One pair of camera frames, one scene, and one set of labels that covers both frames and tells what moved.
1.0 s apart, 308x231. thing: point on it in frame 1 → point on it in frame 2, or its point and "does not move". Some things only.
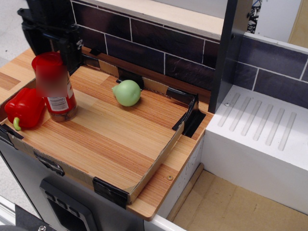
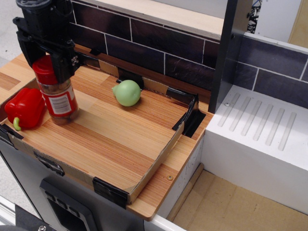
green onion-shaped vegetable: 128,93 does not move
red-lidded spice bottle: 57,86 does not move
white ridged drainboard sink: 259,141 does not move
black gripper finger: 40,42 → 33,50
